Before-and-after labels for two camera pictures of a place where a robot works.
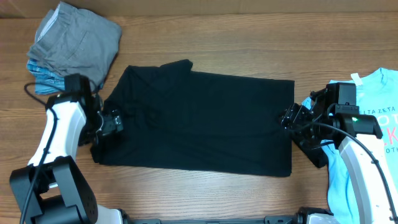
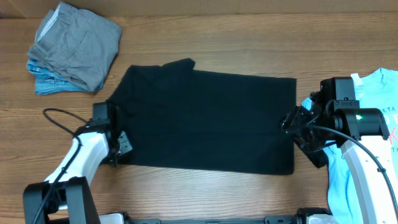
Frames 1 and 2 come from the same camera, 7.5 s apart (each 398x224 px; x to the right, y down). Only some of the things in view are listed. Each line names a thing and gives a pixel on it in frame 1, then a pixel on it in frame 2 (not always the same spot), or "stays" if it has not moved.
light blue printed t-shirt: (376, 94) stays
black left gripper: (114, 122) -> (126, 147)
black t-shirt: (175, 118) stays
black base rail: (290, 219) stays
